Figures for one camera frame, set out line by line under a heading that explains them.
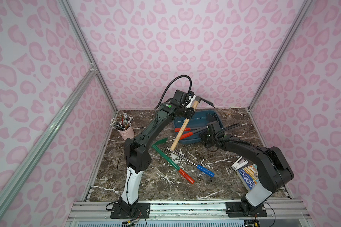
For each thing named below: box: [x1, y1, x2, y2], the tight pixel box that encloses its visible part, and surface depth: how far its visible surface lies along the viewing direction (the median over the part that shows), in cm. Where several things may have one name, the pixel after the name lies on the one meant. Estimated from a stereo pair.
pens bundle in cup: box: [109, 112, 134, 131], surface depth 94 cm
